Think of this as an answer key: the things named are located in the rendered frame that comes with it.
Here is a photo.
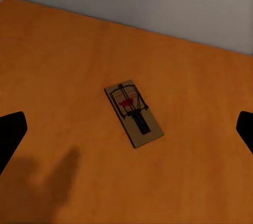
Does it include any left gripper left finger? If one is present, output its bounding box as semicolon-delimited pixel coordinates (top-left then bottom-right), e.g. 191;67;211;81
0;111;27;174

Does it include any mousetrap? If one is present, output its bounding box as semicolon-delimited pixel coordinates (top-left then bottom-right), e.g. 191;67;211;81
104;79;164;149

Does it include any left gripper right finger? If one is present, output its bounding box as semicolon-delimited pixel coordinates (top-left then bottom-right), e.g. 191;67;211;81
236;111;253;153

